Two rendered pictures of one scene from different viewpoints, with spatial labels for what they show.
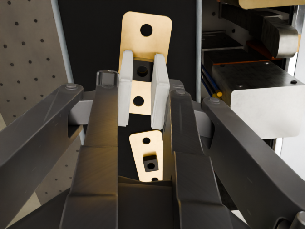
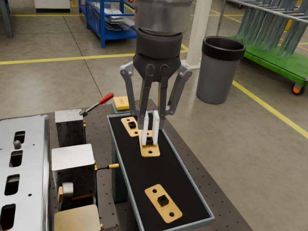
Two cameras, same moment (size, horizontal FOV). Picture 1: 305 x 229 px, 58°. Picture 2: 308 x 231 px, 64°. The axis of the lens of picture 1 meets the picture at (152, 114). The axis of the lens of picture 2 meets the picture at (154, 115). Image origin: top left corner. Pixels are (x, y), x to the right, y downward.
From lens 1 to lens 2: 37 cm
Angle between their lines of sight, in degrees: 32
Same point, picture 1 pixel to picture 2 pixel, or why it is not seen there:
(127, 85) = (156, 117)
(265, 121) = (72, 153)
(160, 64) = (145, 134)
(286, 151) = (39, 155)
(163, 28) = (144, 152)
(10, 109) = (206, 179)
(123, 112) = (156, 112)
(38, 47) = not seen: hidden behind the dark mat
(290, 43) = (67, 186)
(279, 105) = (66, 160)
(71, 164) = not seen: hidden behind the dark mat
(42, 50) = not seen: hidden behind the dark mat
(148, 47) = (148, 147)
